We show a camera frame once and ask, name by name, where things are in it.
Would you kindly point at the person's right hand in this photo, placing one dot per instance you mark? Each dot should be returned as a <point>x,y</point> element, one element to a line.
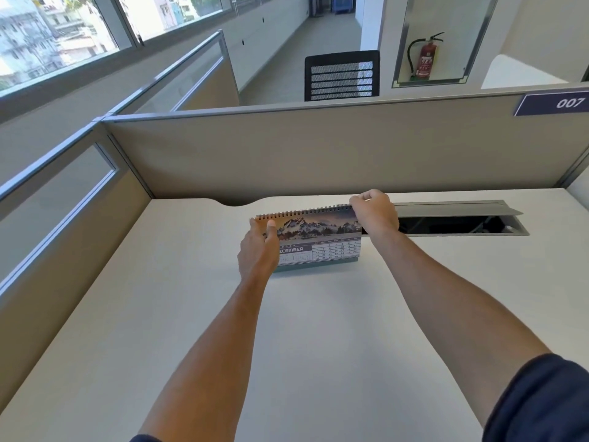
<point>377,214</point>

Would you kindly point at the person's left hand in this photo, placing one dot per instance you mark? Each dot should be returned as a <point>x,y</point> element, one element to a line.
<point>256,257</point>

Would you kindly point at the person's left thumb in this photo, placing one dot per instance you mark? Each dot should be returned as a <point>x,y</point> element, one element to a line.
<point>273,234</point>

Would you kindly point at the person's right fingers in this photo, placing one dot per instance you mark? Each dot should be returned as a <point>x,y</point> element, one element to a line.
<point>366,198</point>

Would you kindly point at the spiral desk calendar mountain photo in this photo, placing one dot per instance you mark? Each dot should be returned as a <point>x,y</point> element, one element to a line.
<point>322,239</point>

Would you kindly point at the person's right forearm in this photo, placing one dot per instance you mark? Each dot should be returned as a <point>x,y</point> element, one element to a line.
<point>441,317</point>

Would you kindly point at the person's left forearm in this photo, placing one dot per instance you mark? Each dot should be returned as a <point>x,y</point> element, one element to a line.
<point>208,363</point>

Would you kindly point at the beige cubicle partition panel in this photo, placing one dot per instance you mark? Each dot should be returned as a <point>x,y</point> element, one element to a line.
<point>345,147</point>

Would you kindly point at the black mesh office chair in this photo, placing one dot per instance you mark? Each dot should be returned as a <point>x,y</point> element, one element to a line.
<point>342,75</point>

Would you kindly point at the red fire extinguisher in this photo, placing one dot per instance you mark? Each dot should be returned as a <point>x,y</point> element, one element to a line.
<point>425,57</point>

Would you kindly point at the glass fire extinguisher cabinet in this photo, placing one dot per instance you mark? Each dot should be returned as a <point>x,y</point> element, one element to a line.
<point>441,39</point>

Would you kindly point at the blue plastic crate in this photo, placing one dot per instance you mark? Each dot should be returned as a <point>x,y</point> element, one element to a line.
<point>344,3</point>

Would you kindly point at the dark blue partition number plate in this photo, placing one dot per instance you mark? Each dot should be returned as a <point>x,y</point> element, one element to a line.
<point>552,103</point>

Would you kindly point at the beige glazed cubicle partition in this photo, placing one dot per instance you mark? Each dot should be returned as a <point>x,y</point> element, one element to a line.
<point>60,216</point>

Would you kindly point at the dark blue shirt sleeve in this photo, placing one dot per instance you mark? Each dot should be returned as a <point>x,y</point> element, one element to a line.
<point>543,400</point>

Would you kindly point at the large window with grey frame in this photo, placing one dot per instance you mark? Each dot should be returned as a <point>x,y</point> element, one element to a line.
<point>69,32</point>

